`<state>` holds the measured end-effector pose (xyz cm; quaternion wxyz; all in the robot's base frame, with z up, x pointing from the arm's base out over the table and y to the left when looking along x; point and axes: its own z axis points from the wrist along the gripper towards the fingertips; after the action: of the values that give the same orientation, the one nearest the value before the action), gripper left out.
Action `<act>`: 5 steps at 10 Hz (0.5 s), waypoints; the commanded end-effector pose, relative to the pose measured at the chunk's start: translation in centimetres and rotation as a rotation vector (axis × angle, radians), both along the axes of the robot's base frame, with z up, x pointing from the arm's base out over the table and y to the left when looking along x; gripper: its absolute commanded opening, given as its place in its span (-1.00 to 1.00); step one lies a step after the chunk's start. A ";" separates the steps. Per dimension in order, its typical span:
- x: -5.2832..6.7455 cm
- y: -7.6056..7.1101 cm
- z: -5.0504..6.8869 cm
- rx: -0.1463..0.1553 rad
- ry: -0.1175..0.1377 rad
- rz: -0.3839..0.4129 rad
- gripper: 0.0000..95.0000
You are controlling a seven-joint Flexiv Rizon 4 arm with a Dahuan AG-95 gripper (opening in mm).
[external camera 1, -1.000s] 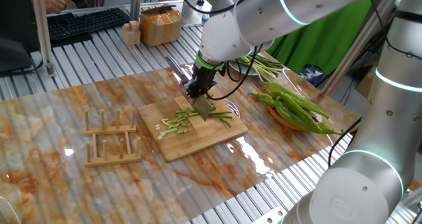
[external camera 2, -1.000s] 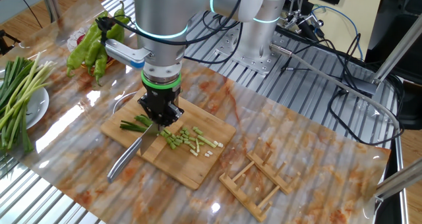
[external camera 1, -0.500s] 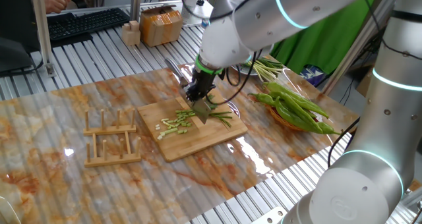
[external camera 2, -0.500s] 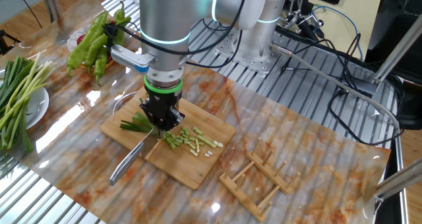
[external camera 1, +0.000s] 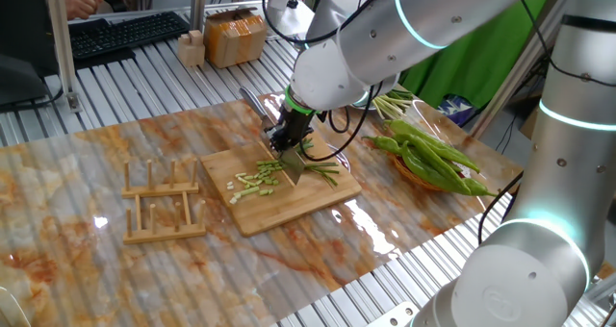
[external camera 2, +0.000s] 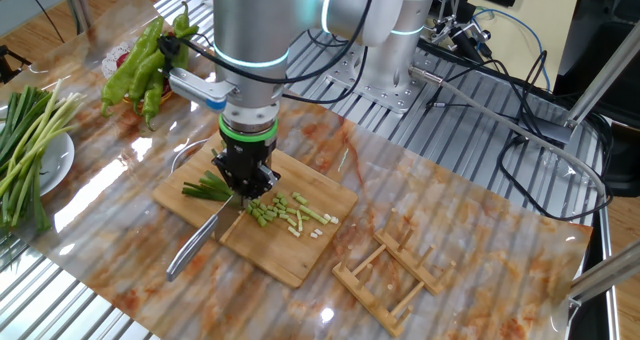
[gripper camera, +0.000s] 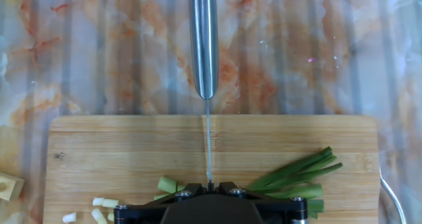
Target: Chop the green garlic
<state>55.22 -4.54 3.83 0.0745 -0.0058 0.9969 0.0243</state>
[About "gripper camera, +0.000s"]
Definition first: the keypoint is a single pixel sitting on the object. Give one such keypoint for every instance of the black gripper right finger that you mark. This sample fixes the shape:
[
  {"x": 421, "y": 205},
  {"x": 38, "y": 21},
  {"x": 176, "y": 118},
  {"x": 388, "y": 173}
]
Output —
[{"x": 283, "y": 214}]

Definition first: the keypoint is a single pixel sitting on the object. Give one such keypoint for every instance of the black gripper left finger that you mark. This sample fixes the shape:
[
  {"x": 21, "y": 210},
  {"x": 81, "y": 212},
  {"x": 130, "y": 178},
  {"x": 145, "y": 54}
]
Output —
[{"x": 141, "y": 214}]

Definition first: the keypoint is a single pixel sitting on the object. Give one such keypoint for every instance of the uncut green garlic stalks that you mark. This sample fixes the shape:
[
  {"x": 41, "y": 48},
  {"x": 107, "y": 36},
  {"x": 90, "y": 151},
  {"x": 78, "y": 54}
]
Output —
[{"x": 296, "y": 171}]

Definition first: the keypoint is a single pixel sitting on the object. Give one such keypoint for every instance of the bamboo cutting board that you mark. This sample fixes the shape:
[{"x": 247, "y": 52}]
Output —
[{"x": 132, "y": 145}]

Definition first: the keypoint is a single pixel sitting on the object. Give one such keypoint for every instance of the steel cleaver knife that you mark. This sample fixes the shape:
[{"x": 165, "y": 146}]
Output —
[{"x": 204, "y": 46}]

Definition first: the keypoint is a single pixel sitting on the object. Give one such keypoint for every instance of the cut green garlic piece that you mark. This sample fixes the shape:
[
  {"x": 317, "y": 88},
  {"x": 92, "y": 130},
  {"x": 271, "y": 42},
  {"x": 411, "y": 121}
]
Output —
[
  {"x": 99, "y": 216},
  {"x": 180, "y": 187},
  {"x": 161, "y": 196},
  {"x": 105, "y": 202},
  {"x": 110, "y": 216},
  {"x": 167, "y": 184}
]

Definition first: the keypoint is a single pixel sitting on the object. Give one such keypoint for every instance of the cut white garlic piece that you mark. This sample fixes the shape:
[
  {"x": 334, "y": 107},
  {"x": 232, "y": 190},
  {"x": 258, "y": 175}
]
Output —
[{"x": 69, "y": 217}]

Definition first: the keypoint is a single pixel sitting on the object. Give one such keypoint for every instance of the clear glass dish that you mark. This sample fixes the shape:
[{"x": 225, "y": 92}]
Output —
[{"x": 390, "y": 214}]

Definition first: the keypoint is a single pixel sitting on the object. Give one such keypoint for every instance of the wooden peg rack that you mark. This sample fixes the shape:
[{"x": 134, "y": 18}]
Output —
[{"x": 10, "y": 186}]

